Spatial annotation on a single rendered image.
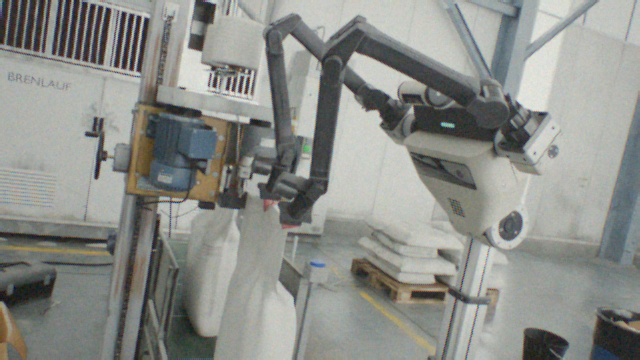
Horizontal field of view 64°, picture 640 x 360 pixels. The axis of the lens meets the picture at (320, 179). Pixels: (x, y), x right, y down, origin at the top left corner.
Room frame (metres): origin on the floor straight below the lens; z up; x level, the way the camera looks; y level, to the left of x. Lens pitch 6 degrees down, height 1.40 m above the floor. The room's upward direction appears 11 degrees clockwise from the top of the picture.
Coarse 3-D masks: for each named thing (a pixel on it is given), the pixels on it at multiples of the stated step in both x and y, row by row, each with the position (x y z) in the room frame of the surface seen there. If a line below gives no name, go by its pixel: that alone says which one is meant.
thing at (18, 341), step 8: (0, 304) 2.38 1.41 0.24; (0, 312) 2.36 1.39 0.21; (8, 312) 2.36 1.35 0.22; (0, 320) 2.34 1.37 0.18; (8, 320) 2.23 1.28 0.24; (0, 328) 2.32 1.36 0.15; (8, 328) 2.17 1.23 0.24; (16, 328) 2.29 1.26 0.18; (0, 336) 2.30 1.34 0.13; (8, 336) 2.12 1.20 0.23; (16, 336) 2.18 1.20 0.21; (0, 344) 2.06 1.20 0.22; (16, 344) 2.14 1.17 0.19; (0, 352) 2.06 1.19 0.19; (24, 352) 2.17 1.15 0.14
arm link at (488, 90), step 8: (480, 88) 1.24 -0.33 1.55; (488, 88) 1.23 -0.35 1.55; (496, 88) 1.23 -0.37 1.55; (480, 96) 1.22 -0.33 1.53; (488, 96) 1.20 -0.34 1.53; (496, 96) 1.20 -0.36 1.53; (504, 96) 1.23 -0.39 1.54; (512, 96) 1.25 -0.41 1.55; (512, 104) 1.21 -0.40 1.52; (512, 112) 1.22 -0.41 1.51
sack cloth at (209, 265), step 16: (224, 208) 2.23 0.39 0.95; (192, 224) 2.41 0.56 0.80; (208, 224) 2.28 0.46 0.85; (224, 224) 2.17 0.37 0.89; (192, 240) 2.34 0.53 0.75; (208, 240) 2.18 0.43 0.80; (224, 240) 2.18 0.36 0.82; (192, 256) 2.24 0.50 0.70; (208, 256) 2.18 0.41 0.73; (224, 256) 2.20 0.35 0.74; (192, 272) 2.22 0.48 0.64; (208, 272) 2.19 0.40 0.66; (224, 272) 2.22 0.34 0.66; (192, 288) 2.20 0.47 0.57; (208, 288) 2.19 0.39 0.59; (224, 288) 2.23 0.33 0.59; (192, 304) 2.19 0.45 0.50; (208, 304) 2.19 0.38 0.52; (224, 304) 2.24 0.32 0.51; (192, 320) 2.19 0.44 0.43; (208, 320) 2.19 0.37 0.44; (208, 336) 2.17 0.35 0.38
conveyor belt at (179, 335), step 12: (168, 240) 3.53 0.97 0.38; (180, 240) 3.59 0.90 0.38; (180, 252) 3.31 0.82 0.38; (180, 264) 3.07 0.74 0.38; (180, 276) 2.86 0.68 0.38; (180, 288) 2.67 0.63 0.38; (180, 300) 2.51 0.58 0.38; (180, 312) 2.37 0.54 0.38; (180, 324) 2.24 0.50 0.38; (180, 336) 2.12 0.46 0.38; (192, 336) 2.14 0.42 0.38; (216, 336) 2.19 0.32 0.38; (168, 348) 2.00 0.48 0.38; (180, 348) 2.02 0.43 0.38; (192, 348) 2.03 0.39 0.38; (204, 348) 2.05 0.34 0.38
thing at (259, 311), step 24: (264, 216) 1.83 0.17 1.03; (240, 240) 1.91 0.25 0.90; (264, 240) 1.77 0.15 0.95; (240, 264) 1.83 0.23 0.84; (264, 264) 1.68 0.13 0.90; (240, 288) 1.70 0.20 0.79; (264, 288) 1.60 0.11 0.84; (240, 312) 1.65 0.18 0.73; (264, 312) 1.54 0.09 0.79; (288, 312) 1.57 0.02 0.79; (240, 336) 1.60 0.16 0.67; (264, 336) 1.53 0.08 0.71; (288, 336) 1.57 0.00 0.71
